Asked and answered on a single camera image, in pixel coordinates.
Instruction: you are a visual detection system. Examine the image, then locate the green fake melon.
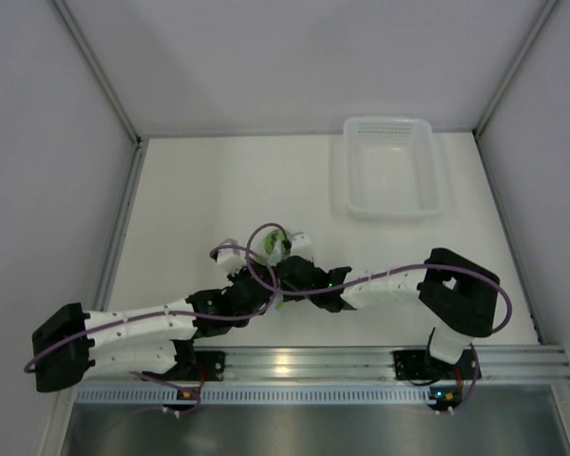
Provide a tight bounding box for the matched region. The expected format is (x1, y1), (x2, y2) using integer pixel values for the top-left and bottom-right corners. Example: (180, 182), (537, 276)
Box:
(263, 229), (288, 255)

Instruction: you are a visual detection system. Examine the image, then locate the clear zip top bag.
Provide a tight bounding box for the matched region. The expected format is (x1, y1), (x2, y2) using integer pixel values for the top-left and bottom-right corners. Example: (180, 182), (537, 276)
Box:
(264, 250), (289, 290)

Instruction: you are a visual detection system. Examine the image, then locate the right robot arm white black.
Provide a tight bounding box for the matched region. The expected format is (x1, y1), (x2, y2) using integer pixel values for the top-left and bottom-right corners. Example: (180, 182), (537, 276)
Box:
(276, 248), (504, 383)

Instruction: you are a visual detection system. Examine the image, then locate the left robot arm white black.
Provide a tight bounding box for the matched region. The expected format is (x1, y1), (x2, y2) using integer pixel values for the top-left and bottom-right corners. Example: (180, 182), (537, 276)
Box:
(24, 261), (279, 393)

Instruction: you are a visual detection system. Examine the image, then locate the white plastic basket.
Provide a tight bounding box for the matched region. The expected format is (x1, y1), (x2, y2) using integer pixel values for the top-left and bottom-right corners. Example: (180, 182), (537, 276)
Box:
(343, 116), (447, 221)

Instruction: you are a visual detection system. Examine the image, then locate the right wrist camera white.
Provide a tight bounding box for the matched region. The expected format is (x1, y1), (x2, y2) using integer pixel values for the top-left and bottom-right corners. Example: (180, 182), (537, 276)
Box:
(286, 232), (314, 261)

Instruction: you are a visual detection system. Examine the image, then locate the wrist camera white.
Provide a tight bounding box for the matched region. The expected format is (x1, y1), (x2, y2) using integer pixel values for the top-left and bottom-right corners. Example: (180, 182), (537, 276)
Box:
(286, 232), (314, 261)
(210, 238), (245, 275)

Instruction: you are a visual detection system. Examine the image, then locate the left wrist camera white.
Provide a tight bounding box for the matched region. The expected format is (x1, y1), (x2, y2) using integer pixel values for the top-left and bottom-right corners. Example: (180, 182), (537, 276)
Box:
(210, 238), (245, 275)

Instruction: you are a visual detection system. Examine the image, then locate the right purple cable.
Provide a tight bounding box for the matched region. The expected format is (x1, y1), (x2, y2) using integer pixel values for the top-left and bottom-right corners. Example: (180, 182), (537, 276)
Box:
(245, 222), (514, 336)

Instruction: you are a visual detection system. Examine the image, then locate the purple cable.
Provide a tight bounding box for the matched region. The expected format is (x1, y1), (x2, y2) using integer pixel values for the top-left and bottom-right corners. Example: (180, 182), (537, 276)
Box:
(245, 222), (514, 336)
(24, 245), (279, 374)

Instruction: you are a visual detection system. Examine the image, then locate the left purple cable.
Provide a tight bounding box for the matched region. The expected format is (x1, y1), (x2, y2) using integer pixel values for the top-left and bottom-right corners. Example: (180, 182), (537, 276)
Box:
(24, 245), (279, 374)

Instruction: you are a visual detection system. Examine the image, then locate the white slotted cable duct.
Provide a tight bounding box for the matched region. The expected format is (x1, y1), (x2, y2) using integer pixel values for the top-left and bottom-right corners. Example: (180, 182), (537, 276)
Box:
(75, 385), (456, 406)

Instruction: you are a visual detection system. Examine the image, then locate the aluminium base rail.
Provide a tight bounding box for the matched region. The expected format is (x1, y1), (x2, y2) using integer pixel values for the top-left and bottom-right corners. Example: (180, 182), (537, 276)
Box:
(218, 346), (570, 384)

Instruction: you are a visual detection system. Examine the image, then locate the left aluminium frame post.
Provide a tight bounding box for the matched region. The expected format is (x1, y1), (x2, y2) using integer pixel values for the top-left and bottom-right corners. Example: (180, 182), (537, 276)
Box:
(47, 0), (142, 145)

